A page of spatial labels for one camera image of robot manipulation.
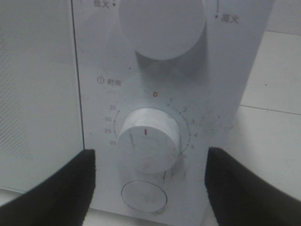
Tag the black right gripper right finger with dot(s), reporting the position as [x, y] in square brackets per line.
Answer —
[239, 197]

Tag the white microwave oven body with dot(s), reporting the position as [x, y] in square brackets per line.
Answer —
[200, 89]

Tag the white round knob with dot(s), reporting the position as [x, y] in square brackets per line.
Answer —
[150, 140]
[162, 29]

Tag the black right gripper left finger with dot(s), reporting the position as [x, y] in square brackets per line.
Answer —
[63, 199]

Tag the round white door button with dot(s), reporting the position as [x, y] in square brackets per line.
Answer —
[144, 196]

